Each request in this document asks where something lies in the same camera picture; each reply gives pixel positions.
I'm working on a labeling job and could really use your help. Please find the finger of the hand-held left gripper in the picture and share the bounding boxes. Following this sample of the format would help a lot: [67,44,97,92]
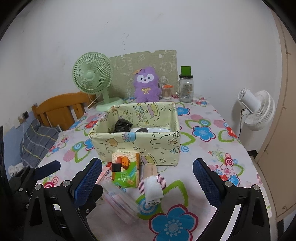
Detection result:
[10,160,61,193]
[79,185,103,216]

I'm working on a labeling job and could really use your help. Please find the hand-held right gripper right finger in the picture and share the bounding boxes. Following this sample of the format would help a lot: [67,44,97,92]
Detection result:
[193,158,271,241]

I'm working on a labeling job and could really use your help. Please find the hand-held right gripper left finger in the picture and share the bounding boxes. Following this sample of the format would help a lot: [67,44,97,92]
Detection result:
[24,158,103,241]

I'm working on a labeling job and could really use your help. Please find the pink packet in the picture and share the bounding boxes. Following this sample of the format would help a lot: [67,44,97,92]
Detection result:
[100,166,114,186]

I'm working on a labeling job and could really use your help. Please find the clear face mask packet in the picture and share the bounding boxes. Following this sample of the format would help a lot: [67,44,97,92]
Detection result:
[102,178,140,224]

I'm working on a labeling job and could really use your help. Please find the colourful printed tissue pack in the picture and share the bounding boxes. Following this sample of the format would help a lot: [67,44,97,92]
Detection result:
[111,152,140,189]

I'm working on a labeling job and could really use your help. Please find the white beige cloth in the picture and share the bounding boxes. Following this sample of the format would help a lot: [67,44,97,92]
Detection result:
[142,163,164,206]

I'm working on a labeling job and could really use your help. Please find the black plastic bag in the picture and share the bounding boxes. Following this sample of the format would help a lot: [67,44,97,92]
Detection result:
[114,119,133,133]

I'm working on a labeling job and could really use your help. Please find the yellow printed fabric storage box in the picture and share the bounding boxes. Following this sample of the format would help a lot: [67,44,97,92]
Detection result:
[89,101,181,167]

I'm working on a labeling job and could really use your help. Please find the grey plaid pillow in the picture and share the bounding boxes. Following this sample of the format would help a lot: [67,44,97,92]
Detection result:
[20,119,60,167]

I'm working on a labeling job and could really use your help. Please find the crumpled white cloth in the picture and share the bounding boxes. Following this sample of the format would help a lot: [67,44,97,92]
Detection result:
[9,163,23,178]

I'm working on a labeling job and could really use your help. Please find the blue bed sheet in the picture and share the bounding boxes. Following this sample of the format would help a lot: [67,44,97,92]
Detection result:
[3,125,35,169]

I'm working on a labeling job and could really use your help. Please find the white fan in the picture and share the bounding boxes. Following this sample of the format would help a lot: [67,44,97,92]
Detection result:
[238,88,275,139]

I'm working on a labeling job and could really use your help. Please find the glass jar with green lid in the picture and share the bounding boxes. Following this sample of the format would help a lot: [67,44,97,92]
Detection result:
[179,66,194,103]

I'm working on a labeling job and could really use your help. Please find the cotton swab container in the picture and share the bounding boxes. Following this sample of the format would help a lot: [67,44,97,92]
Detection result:
[162,84,173,100]

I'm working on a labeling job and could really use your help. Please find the green desk fan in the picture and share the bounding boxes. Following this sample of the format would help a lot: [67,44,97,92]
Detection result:
[72,52,125,112]

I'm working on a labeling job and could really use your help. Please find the beige door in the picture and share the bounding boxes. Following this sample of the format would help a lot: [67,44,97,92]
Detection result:
[254,11,296,223]

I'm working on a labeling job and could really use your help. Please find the purple plush toy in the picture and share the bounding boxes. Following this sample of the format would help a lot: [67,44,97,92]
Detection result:
[132,66,162,103]

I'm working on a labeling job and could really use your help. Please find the green printed board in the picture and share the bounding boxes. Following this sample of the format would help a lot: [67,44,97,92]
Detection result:
[109,49,178,99]

